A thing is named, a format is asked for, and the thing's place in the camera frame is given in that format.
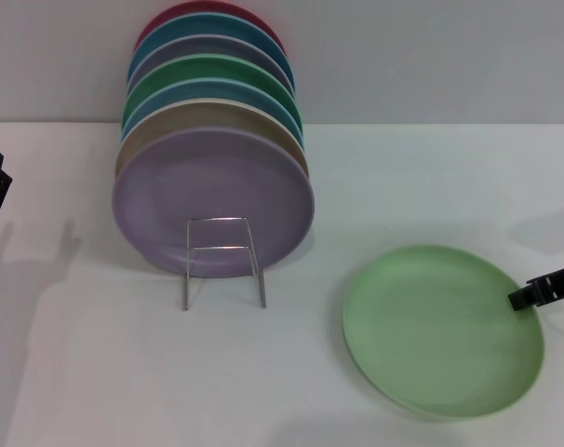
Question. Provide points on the dark green plate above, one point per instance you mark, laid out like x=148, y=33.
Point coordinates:
x=217, y=67

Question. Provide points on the slate grey plate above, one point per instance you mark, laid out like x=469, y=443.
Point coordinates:
x=217, y=46

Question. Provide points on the maroon red plate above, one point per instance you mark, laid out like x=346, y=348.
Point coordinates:
x=217, y=6

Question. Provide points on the light teal plate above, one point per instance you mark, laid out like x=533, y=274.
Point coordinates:
x=217, y=89

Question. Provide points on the lavender plate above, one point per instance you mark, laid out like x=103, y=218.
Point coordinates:
x=170, y=186

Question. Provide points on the light green plate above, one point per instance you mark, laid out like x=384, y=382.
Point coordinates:
x=435, y=335

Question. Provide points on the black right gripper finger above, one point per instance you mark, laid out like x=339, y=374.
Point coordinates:
x=552, y=286

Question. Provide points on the dark teal blue plate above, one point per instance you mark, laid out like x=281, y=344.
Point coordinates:
x=217, y=25

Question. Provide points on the beige plate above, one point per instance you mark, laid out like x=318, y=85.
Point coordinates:
x=207, y=116

